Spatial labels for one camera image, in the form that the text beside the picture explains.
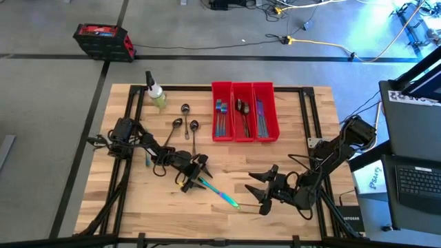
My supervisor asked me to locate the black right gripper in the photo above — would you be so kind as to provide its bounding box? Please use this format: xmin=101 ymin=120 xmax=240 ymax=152
xmin=244 ymin=164 xmax=297 ymax=216

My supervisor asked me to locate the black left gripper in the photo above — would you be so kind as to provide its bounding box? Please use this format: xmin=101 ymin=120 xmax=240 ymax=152
xmin=172 ymin=149 xmax=214 ymax=194

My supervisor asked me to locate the red plastic bin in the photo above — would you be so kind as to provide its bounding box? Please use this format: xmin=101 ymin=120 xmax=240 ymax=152
xmin=252 ymin=81 xmax=280 ymax=143
xmin=231 ymin=81 xmax=256 ymax=143
xmin=211 ymin=81 xmax=235 ymax=143

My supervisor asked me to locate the yellow spray bottle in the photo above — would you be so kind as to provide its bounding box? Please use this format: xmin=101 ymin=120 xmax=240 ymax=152
xmin=144 ymin=70 xmax=169 ymax=110

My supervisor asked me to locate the black network router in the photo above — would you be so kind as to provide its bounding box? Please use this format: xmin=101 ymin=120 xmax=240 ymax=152
xmin=336 ymin=205 xmax=365 ymax=234

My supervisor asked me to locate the white printed sheet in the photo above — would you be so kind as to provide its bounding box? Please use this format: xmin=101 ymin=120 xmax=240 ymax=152
xmin=351 ymin=165 xmax=386 ymax=196

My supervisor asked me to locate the black laptop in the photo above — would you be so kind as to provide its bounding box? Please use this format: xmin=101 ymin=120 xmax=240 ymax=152
xmin=380 ymin=154 xmax=441 ymax=236

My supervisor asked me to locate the red black toolbox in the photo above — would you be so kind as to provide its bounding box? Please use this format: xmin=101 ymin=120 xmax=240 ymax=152
xmin=72 ymin=23 xmax=136 ymax=63

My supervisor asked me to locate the black table camera box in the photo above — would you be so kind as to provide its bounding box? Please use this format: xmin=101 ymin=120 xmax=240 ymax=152
xmin=206 ymin=237 xmax=228 ymax=248

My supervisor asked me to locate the black table frame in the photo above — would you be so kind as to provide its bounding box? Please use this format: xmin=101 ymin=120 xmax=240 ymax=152
xmin=0 ymin=84 xmax=441 ymax=248

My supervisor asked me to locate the yellow extension cord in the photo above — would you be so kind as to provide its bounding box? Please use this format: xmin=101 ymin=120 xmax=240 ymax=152
xmin=285 ymin=35 xmax=354 ymax=58

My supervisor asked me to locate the beige floor cable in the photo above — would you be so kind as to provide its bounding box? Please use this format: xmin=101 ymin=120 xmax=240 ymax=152
xmin=351 ymin=0 xmax=428 ymax=63

